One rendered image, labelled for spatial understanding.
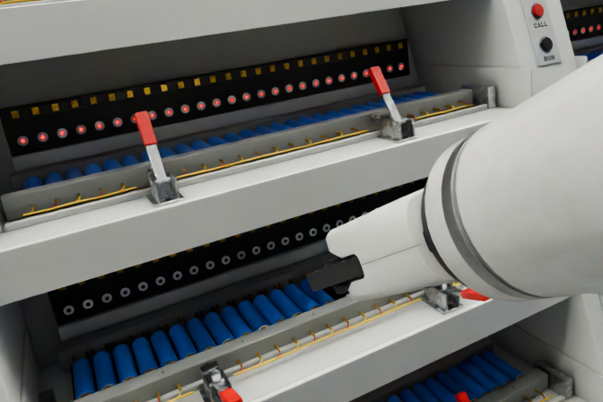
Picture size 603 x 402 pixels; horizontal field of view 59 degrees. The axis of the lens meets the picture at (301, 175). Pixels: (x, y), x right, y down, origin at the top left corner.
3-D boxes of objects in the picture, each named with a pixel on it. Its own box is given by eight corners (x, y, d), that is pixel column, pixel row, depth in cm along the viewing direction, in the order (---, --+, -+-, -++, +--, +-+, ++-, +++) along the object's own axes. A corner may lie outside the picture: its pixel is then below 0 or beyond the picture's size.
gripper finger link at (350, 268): (419, 232, 30) (421, 232, 35) (294, 278, 31) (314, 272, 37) (427, 252, 30) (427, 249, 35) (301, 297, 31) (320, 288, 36)
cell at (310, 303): (297, 294, 66) (323, 317, 60) (284, 299, 65) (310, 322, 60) (295, 281, 65) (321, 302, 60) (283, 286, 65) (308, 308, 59)
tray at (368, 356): (572, 296, 66) (573, 226, 63) (51, 543, 43) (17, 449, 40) (459, 244, 84) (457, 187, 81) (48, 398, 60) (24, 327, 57)
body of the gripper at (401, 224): (544, 124, 29) (432, 182, 39) (389, 169, 25) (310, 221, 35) (604, 255, 27) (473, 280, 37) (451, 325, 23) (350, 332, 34)
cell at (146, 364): (150, 348, 59) (161, 380, 53) (134, 354, 58) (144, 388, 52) (146, 334, 58) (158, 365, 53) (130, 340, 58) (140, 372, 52)
